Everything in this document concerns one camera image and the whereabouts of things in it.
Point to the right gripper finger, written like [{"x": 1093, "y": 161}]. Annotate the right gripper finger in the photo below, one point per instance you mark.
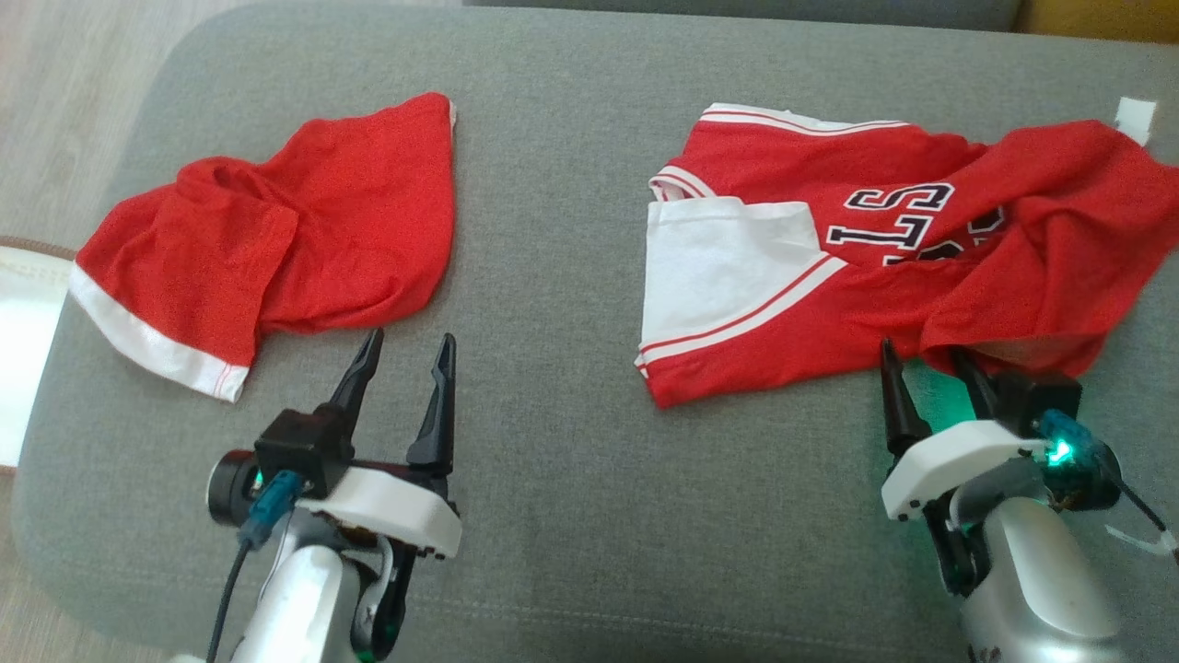
[
  {"x": 901, "y": 414},
  {"x": 978, "y": 391}
]

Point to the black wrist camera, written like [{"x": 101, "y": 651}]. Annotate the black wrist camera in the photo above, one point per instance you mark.
[
  {"x": 1036, "y": 396},
  {"x": 295, "y": 447}
]

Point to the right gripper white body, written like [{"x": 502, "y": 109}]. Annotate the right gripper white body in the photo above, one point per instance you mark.
[{"x": 958, "y": 460}]

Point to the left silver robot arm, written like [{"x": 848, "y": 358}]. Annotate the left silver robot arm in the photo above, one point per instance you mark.
[{"x": 304, "y": 599}]

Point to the white tape strip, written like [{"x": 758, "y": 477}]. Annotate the white tape strip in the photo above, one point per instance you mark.
[{"x": 1135, "y": 120}]

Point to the red basketball jersey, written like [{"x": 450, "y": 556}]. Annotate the red basketball jersey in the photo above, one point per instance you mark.
[{"x": 1041, "y": 230}]

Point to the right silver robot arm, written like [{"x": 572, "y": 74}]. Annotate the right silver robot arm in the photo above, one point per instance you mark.
[{"x": 1041, "y": 571}]

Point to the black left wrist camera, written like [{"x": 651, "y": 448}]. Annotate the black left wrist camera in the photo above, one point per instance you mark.
[{"x": 295, "y": 447}]

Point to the white laundry basket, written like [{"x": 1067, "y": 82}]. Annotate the white laundry basket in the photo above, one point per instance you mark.
[{"x": 23, "y": 350}]

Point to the red shorts with white trim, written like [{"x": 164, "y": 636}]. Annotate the red shorts with white trim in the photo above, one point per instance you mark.
[{"x": 322, "y": 230}]

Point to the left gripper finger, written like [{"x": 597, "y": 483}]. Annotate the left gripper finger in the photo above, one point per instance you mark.
[
  {"x": 355, "y": 391},
  {"x": 437, "y": 424}
]

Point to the yellow sofa section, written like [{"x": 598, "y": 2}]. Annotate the yellow sofa section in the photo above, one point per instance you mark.
[{"x": 1105, "y": 17}]

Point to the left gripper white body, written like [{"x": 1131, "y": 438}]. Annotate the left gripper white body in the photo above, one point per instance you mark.
[{"x": 396, "y": 506}]

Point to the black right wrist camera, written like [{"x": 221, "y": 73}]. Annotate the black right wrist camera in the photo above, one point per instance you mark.
[{"x": 1036, "y": 396}]

